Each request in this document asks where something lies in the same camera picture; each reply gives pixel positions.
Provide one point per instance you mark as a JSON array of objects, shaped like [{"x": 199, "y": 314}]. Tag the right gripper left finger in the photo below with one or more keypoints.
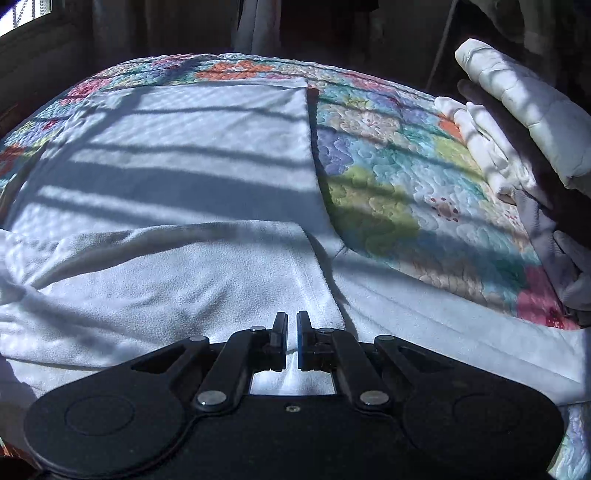
[{"x": 246, "y": 353}]

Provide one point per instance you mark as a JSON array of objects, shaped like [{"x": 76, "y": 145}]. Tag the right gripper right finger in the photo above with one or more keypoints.
[{"x": 338, "y": 353}]

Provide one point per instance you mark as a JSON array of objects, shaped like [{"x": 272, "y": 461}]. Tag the white sweatshirt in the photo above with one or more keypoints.
[{"x": 159, "y": 213}]

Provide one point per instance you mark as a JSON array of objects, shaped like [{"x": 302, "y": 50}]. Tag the white folded clothes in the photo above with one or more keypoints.
[{"x": 505, "y": 169}]

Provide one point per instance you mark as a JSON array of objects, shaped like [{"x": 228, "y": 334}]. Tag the colourful floral quilt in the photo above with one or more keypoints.
[{"x": 398, "y": 184}]

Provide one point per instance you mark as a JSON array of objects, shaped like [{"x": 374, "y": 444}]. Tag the grey folded garment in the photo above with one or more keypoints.
[{"x": 564, "y": 252}]

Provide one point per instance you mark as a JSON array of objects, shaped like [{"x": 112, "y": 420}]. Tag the grey curtain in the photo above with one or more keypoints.
[{"x": 258, "y": 30}]

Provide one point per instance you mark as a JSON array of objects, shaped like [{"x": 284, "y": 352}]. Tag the white padded blanket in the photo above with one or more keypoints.
[{"x": 558, "y": 126}]

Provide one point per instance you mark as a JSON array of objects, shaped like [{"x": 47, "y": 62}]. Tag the white pole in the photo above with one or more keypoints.
[{"x": 442, "y": 40}]

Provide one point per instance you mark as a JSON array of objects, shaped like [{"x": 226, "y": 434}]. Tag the window with metal grille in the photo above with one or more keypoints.
[{"x": 19, "y": 13}]

